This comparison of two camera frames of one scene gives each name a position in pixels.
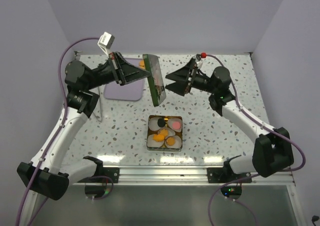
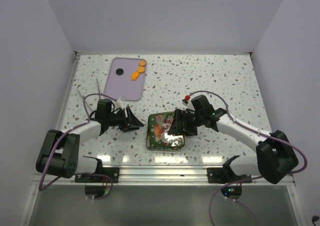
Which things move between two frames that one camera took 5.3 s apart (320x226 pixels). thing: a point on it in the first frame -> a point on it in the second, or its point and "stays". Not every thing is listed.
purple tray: (133, 91) stays
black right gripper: (181, 86) -> (175, 128)
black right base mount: (226, 174) stays
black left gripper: (124, 72) -> (130, 121)
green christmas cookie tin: (164, 133) stays
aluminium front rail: (181, 176) stays
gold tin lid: (156, 81) -> (158, 126)
